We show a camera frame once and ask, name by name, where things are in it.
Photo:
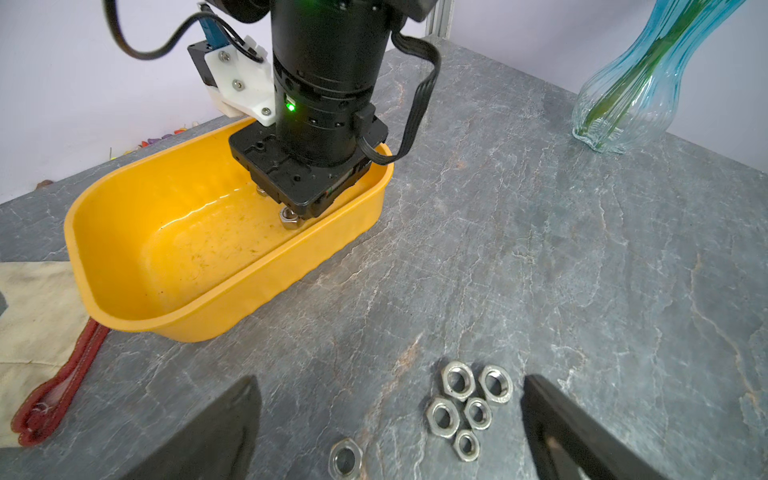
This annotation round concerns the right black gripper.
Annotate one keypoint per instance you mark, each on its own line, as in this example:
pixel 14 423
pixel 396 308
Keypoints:
pixel 326 60

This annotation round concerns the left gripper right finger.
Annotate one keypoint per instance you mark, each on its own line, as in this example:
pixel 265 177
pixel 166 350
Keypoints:
pixel 566 443

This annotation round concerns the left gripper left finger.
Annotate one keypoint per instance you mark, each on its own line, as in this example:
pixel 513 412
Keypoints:
pixel 217 444

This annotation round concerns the steel hex nut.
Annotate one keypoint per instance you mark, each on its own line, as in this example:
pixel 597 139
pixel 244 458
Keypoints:
pixel 345 460
pixel 289 219
pixel 458 381
pixel 442 417
pixel 466 445
pixel 478 413
pixel 496 384

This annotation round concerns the yellow plastic storage box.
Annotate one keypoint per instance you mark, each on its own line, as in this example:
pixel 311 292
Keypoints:
pixel 181 243

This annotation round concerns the beige work glove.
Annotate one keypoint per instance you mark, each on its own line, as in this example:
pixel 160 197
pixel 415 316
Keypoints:
pixel 48 345

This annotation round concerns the blue glass vase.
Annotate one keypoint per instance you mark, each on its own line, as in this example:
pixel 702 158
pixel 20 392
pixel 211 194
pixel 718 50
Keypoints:
pixel 633 100

